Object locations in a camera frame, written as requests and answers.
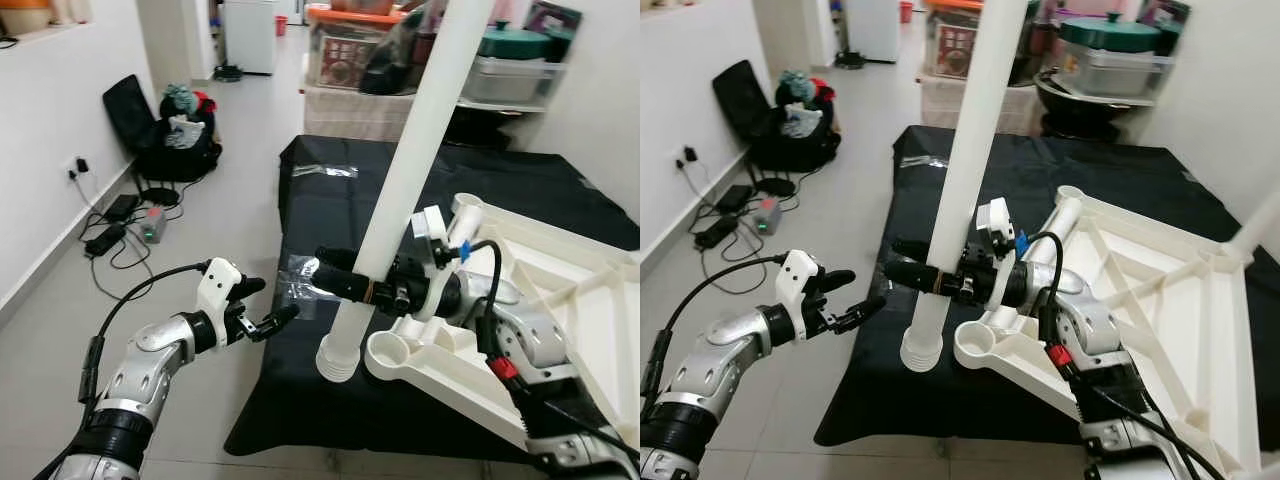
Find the white plastic table leg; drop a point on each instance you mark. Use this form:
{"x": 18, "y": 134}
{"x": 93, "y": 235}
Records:
{"x": 420, "y": 150}
{"x": 1063, "y": 220}
{"x": 975, "y": 120}
{"x": 468, "y": 215}
{"x": 1262, "y": 225}

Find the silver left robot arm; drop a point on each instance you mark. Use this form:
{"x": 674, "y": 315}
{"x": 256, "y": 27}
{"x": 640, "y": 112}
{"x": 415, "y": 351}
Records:
{"x": 735, "y": 350}
{"x": 150, "y": 360}

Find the yellow rubber band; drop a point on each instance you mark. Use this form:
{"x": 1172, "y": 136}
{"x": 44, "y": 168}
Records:
{"x": 370, "y": 290}
{"x": 937, "y": 283}

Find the crumpled clear plastic bag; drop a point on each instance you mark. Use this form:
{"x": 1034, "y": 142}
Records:
{"x": 295, "y": 285}

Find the black cloth cover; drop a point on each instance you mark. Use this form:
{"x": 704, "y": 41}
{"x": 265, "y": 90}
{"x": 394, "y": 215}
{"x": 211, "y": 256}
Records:
{"x": 300, "y": 400}
{"x": 880, "y": 400}

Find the flat clear plastic strip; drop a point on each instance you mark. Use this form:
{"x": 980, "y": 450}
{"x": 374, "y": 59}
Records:
{"x": 925, "y": 162}
{"x": 325, "y": 170}

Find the grey charger with red label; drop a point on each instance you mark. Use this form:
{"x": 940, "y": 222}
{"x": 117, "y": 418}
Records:
{"x": 768, "y": 215}
{"x": 152, "y": 225}

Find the flat black router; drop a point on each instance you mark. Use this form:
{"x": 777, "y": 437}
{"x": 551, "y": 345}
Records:
{"x": 160, "y": 195}
{"x": 775, "y": 187}

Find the black power adapter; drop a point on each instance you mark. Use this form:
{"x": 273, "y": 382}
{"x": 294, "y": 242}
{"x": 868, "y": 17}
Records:
{"x": 122, "y": 207}
{"x": 737, "y": 198}

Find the black power strip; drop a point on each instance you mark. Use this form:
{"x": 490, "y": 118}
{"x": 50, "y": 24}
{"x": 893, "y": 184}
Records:
{"x": 715, "y": 232}
{"x": 105, "y": 240}

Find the beige cloth covered table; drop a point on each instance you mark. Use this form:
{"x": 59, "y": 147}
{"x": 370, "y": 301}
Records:
{"x": 350, "y": 115}
{"x": 945, "y": 105}

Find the white plastic bag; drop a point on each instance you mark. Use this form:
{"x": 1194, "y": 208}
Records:
{"x": 182, "y": 130}
{"x": 800, "y": 120}

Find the white plastic table top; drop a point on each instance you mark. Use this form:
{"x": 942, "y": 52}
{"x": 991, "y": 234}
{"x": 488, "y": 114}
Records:
{"x": 570, "y": 330}
{"x": 1170, "y": 320}

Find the black wok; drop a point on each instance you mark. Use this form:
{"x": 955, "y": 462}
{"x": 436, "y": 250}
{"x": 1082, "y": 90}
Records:
{"x": 480, "y": 125}
{"x": 1080, "y": 120}

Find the red cloth item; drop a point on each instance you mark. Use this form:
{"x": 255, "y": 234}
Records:
{"x": 822, "y": 88}
{"x": 205, "y": 100}

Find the black mop head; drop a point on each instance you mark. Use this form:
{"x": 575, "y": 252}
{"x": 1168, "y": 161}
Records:
{"x": 228, "y": 74}
{"x": 850, "y": 62}

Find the teal plush toy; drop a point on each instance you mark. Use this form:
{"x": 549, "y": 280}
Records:
{"x": 180, "y": 97}
{"x": 795, "y": 85}

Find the open black suitcase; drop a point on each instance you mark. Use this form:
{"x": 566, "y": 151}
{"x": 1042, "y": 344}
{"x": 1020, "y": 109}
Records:
{"x": 735, "y": 95}
{"x": 125, "y": 110}

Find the white shelf board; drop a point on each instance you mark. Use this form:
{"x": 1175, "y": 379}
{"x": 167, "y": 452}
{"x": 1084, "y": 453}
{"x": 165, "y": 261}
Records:
{"x": 530, "y": 105}
{"x": 1140, "y": 100}

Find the white appliance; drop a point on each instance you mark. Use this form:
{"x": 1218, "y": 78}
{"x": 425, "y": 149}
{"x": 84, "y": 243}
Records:
{"x": 875, "y": 30}
{"x": 250, "y": 35}

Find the clear plastic storage box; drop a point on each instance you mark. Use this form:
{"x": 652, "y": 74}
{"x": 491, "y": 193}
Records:
{"x": 505, "y": 80}
{"x": 1115, "y": 72}

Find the clear storage box orange lid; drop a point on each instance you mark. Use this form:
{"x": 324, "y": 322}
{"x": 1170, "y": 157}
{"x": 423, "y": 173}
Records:
{"x": 945, "y": 8}
{"x": 350, "y": 15}

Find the brown basin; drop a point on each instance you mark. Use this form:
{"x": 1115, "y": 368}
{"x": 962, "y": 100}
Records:
{"x": 360, "y": 5}

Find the green pot lid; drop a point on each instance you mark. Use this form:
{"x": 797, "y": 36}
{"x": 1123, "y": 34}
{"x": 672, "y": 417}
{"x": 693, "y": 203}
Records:
{"x": 515, "y": 42}
{"x": 1110, "y": 33}

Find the dark printed packet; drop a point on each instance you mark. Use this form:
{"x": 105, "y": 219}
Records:
{"x": 1165, "y": 12}
{"x": 552, "y": 15}

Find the beige container orange lid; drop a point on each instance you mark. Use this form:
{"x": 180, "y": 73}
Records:
{"x": 22, "y": 18}

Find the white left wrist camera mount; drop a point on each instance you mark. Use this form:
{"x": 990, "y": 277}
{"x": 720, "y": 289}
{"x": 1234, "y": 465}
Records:
{"x": 217, "y": 290}
{"x": 798, "y": 280}

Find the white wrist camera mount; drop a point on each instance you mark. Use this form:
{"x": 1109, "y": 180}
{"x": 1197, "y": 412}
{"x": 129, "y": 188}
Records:
{"x": 798, "y": 280}
{"x": 217, "y": 290}
{"x": 993, "y": 215}
{"x": 432, "y": 225}

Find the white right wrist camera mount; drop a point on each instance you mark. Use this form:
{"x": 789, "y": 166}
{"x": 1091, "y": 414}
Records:
{"x": 993, "y": 215}
{"x": 432, "y": 225}

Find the wall socket with black plugs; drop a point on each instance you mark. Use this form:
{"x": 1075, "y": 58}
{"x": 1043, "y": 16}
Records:
{"x": 688, "y": 157}
{"x": 78, "y": 167}

